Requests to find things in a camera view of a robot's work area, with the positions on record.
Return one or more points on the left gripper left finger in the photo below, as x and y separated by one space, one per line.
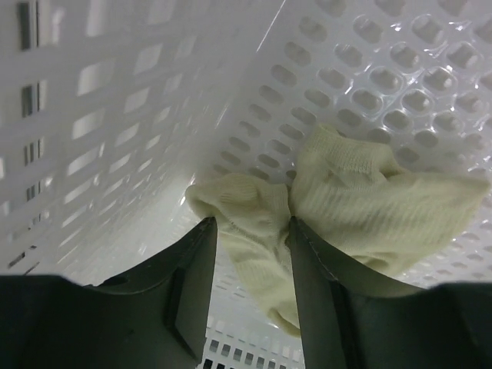
153 315

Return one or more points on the pale green sock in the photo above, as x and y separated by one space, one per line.
253 218
356 197

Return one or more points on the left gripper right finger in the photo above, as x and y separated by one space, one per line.
354 317

